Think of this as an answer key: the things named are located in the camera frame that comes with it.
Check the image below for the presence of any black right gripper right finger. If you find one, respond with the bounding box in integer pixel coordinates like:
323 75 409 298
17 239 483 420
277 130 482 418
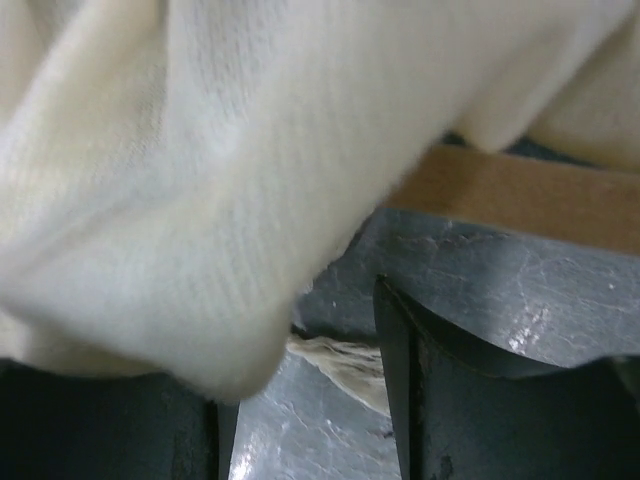
373 276 639 479

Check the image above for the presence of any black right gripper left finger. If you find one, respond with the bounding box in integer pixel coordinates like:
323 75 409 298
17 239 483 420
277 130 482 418
1 361 239 479

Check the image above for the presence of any white rope tie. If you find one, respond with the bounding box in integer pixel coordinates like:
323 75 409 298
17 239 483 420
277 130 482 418
287 334 390 418

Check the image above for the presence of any wooden pet bed frame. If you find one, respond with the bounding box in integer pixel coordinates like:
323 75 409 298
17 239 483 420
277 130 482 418
387 145 639 255

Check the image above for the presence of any lemon print cushion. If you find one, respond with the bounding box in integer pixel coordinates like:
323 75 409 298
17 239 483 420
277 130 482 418
1 1 639 400

